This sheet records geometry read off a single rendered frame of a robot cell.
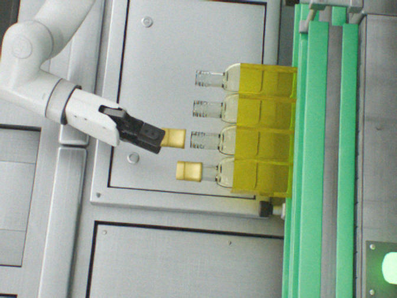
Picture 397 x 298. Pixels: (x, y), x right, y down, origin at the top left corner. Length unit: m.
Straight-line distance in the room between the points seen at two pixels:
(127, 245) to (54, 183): 0.18
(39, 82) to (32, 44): 0.07
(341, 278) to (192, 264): 0.37
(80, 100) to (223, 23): 0.39
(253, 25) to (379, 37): 0.36
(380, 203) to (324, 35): 0.29
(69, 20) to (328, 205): 0.56
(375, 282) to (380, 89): 0.30
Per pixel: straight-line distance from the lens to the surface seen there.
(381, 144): 1.22
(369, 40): 1.27
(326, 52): 1.27
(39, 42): 1.31
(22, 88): 1.34
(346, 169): 1.21
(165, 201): 1.43
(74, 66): 1.53
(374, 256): 1.17
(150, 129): 1.31
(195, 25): 1.55
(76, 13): 1.39
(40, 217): 1.48
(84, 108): 1.30
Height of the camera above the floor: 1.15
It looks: 1 degrees down
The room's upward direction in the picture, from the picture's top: 85 degrees counter-clockwise
